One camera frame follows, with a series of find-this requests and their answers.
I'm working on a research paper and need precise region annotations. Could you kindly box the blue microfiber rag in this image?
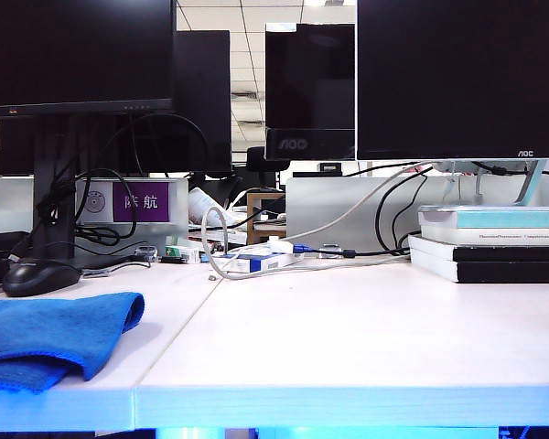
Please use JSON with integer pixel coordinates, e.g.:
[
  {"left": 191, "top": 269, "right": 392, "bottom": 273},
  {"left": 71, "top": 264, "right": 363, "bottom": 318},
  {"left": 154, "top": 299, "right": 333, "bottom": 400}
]
[{"left": 0, "top": 292, "right": 146, "bottom": 393}]

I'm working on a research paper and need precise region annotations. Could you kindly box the white adapter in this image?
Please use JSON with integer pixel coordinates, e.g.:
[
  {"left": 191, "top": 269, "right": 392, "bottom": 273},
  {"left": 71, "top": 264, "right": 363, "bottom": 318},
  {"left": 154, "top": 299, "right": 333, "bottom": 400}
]
[{"left": 267, "top": 235, "right": 294, "bottom": 253}]

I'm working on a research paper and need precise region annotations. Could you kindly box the blue and white box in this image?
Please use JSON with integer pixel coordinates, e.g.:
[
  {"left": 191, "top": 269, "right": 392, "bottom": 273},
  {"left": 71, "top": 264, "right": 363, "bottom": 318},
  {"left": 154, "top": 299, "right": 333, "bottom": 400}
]
[{"left": 210, "top": 252, "right": 306, "bottom": 274}]

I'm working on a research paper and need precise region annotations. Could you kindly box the stack of papers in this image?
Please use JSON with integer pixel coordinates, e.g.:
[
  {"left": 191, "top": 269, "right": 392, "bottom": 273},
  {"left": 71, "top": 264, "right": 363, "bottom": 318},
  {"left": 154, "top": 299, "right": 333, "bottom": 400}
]
[{"left": 187, "top": 222, "right": 248, "bottom": 246}]

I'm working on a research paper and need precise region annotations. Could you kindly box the grey desk partition panel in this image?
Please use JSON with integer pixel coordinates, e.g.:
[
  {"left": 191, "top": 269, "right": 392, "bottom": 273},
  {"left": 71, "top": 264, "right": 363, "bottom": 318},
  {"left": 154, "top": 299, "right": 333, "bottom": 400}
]
[{"left": 285, "top": 176, "right": 549, "bottom": 255}]

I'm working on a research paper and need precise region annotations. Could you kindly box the black office chair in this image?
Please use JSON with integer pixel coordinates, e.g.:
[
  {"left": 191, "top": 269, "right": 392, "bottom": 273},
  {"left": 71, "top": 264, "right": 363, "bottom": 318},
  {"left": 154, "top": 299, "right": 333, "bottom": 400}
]
[{"left": 245, "top": 145, "right": 290, "bottom": 188}]

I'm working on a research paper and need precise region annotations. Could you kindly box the black monitor base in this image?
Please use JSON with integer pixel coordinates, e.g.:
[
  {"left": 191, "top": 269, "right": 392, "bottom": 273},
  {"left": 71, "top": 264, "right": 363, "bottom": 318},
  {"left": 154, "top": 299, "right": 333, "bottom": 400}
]
[{"left": 188, "top": 169, "right": 244, "bottom": 212}]

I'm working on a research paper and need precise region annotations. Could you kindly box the white crumpled bag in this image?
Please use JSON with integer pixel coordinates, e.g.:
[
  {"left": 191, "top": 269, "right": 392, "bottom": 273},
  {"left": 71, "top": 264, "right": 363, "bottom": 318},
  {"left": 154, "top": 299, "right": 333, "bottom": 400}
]
[{"left": 187, "top": 186, "right": 232, "bottom": 228}]

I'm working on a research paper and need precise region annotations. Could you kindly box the frosted white desk partition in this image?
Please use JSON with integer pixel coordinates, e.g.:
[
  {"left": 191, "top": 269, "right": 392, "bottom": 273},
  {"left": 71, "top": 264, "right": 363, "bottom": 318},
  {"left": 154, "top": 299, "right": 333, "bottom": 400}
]
[{"left": 0, "top": 176, "right": 188, "bottom": 257}]

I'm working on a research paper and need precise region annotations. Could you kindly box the green and white small box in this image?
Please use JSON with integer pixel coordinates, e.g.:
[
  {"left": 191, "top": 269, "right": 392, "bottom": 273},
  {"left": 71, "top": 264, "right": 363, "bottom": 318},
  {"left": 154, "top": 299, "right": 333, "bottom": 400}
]
[{"left": 164, "top": 245, "right": 203, "bottom": 265}]

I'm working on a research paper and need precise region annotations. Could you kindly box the white sign with purple card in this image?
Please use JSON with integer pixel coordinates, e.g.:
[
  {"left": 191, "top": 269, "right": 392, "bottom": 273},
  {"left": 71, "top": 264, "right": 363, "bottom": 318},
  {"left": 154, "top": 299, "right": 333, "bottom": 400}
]
[{"left": 80, "top": 181, "right": 171, "bottom": 224}]

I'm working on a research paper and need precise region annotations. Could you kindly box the black AOC monitor with silver edge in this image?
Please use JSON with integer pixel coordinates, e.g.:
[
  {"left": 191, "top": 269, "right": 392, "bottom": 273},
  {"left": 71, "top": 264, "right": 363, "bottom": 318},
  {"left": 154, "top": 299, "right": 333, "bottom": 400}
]
[{"left": 264, "top": 21, "right": 357, "bottom": 161}]

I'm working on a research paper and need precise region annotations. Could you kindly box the black monitor back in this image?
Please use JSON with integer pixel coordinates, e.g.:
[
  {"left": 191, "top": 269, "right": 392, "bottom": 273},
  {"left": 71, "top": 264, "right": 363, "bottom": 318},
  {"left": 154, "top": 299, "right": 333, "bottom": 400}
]
[{"left": 72, "top": 29, "right": 233, "bottom": 177}]

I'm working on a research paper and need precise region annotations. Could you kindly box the white book with small print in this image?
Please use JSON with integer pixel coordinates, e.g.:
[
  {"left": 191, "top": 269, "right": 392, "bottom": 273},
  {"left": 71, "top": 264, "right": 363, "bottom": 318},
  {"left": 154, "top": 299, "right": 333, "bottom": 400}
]
[{"left": 419, "top": 226, "right": 549, "bottom": 248}]

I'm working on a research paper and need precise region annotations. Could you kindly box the right black AOC monitor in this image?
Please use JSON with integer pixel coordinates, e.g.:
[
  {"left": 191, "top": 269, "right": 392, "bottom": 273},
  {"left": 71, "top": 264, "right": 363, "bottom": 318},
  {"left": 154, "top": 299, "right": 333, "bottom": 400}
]
[{"left": 355, "top": 0, "right": 549, "bottom": 162}]

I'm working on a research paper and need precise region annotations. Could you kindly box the teal and white book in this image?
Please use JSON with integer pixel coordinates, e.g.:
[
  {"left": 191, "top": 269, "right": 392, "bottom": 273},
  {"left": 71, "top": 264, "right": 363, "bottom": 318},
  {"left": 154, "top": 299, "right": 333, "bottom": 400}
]
[{"left": 416, "top": 204, "right": 549, "bottom": 230}]

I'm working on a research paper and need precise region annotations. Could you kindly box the black computer mouse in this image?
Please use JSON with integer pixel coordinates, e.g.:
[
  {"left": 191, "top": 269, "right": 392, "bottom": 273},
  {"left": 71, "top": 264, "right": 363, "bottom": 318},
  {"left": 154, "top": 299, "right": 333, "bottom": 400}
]
[{"left": 2, "top": 258, "right": 83, "bottom": 297}]

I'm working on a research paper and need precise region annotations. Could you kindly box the silver monitor stand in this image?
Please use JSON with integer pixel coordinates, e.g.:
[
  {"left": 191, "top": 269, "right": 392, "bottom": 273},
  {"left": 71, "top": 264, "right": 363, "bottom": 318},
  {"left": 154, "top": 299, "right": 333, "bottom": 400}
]
[{"left": 432, "top": 159, "right": 549, "bottom": 207}]

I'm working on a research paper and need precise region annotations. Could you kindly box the black monitor with red logo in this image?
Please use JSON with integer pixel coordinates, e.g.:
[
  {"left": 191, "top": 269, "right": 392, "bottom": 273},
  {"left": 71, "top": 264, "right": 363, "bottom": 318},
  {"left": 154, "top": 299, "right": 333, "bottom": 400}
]
[{"left": 0, "top": 0, "right": 175, "bottom": 119}]

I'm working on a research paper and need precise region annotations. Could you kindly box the beige cable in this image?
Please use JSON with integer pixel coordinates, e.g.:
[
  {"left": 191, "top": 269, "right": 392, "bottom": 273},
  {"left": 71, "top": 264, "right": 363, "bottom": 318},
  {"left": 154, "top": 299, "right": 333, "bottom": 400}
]
[{"left": 199, "top": 159, "right": 436, "bottom": 281}]

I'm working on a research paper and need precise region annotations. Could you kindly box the black thin arched cable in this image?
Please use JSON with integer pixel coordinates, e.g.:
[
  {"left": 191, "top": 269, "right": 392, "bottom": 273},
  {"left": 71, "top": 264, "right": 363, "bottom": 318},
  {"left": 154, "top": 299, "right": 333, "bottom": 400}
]
[{"left": 93, "top": 112, "right": 210, "bottom": 178}]

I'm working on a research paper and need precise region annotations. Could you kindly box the thick black cable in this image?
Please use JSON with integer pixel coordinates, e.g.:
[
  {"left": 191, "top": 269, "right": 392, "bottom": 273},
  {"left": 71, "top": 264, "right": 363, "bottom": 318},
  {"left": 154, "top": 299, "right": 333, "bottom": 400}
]
[{"left": 318, "top": 165, "right": 436, "bottom": 258}]

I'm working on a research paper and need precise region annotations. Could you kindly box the black mouse cable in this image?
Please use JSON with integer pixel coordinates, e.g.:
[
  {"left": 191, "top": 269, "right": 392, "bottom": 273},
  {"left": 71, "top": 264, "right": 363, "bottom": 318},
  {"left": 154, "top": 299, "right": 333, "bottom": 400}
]
[{"left": 77, "top": 255, "right": 153, "bottom": 275}]

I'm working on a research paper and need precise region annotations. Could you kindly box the black looped cable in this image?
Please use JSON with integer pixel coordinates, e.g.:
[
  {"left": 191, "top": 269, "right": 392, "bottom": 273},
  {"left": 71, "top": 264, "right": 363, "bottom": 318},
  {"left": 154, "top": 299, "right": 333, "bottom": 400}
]
[{"left": 72, "top": 167, "right": 138, "bottom": 248}]

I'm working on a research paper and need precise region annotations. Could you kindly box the black bundled cable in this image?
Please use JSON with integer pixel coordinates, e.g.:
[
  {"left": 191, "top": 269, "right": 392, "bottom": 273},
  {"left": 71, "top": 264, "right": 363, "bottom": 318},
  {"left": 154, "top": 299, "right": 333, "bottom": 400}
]
[{"left": 8, "top": 176, "right": 77, "bottom": 264}]

